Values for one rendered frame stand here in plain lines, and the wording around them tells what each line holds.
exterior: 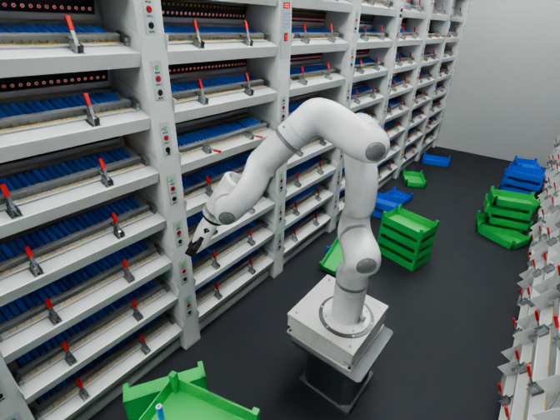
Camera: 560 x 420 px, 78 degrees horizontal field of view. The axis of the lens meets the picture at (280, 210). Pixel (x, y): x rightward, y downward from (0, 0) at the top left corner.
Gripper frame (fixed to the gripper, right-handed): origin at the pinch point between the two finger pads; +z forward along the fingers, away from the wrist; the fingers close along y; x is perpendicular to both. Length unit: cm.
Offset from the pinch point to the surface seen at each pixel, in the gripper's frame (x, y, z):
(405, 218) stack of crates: -128, 111, -14
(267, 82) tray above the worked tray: 3, 78, -45
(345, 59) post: -33, 135, -71
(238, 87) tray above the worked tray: 13, 65, -38
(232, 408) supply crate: -30, -39, 15
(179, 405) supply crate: -17.6, -36.9, 25.6
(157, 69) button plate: 38, 25, -39
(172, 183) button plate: 16.8, 22.4, -4.6
